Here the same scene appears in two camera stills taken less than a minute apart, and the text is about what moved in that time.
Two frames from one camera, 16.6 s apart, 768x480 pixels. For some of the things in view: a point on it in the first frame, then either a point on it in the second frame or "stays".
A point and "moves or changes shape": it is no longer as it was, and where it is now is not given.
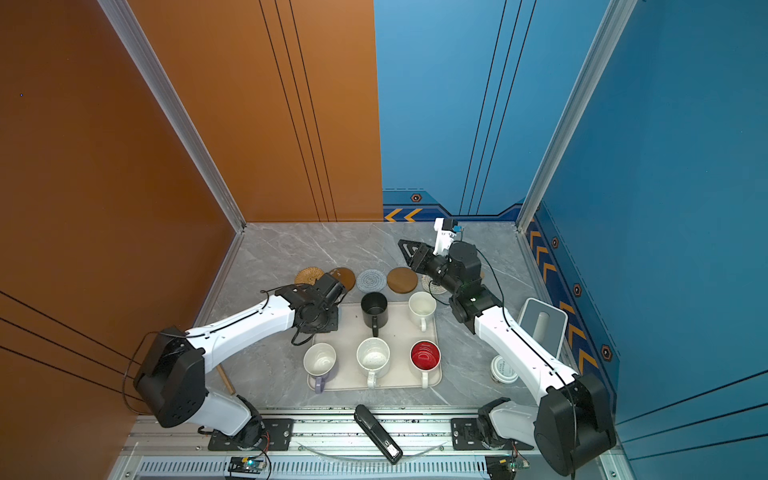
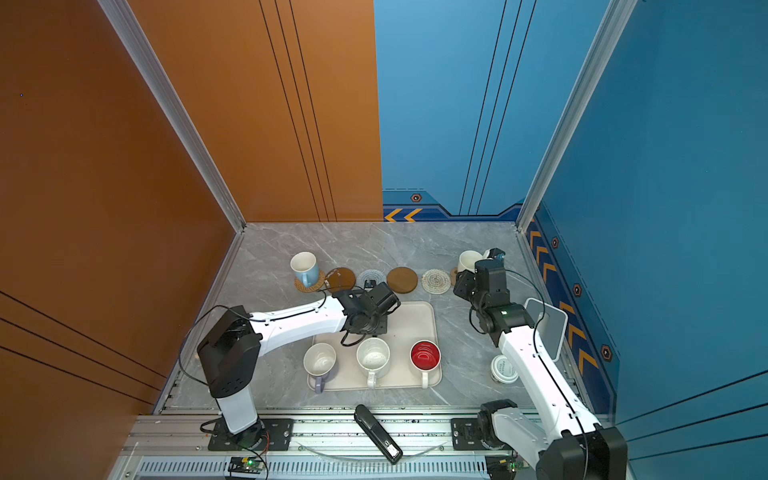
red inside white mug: [425, 356] stays
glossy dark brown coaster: [345, 276] stays
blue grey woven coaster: [371, 280] stays
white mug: [422, 304] moves or changes shape
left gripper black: [333, 326] to [383, 327]
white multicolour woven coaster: [428, 285] stays
